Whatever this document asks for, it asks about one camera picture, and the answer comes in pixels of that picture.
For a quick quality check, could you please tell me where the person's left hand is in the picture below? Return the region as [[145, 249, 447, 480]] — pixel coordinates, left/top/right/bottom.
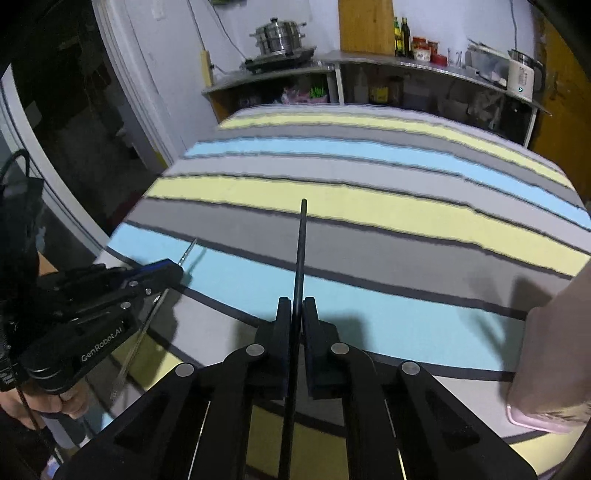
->
[[0, 378, 90, 428]]

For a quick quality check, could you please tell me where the wooden cutting board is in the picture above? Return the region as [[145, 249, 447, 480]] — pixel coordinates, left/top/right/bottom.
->
[[338, 0, 394, 55]]

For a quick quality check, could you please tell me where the metal kitchen shelf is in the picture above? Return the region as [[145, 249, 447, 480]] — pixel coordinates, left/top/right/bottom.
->
[[202, 51, 552, 148]]

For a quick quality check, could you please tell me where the striped bed sheet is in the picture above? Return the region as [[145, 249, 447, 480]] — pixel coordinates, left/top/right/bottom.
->
[[41, 104, 591, 480]]

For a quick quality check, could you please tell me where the yellow door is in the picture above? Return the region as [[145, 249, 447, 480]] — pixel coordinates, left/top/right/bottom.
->
[[531, 23, 591, 199]]

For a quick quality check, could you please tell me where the black chopstick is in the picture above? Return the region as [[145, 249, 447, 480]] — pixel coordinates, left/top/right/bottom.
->
[[277, 198, 309, 480]]

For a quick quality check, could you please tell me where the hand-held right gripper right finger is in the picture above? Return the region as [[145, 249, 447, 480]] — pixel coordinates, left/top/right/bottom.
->
[[302, 298, 539, 480]]

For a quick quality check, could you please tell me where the white electric kettle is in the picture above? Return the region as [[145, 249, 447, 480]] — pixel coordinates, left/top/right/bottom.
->
[[508, 50, 544, 100]]

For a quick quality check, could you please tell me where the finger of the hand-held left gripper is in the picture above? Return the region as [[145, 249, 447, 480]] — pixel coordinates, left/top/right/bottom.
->
[[95, 259, 184, 289], [60, 277, 185, 326]]

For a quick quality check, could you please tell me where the pink phone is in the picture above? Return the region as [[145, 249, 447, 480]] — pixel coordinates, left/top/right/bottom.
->
[[506, 404, 575, 435]]

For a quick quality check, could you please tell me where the black cooktop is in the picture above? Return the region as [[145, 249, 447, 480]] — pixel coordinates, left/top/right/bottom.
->
[[240, 46, 319, 72]]

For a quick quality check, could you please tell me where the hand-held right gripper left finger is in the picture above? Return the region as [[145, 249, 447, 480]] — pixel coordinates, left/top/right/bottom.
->
[[55, 298, 293, 480]]

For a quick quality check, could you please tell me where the black bag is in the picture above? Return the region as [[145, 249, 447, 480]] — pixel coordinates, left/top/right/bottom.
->
[[0, 150, 47, 278]]

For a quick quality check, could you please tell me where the thin metal chopstick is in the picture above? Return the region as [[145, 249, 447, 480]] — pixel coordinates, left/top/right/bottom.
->
[[108, 237, 198, 401]]

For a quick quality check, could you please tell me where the black cable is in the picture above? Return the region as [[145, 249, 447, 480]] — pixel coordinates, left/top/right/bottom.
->
[[16, 388, 61, 462]]

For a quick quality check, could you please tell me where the stainless steel steamer pot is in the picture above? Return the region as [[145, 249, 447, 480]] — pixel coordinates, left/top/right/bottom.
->
[[250, 17, 308, 56]]

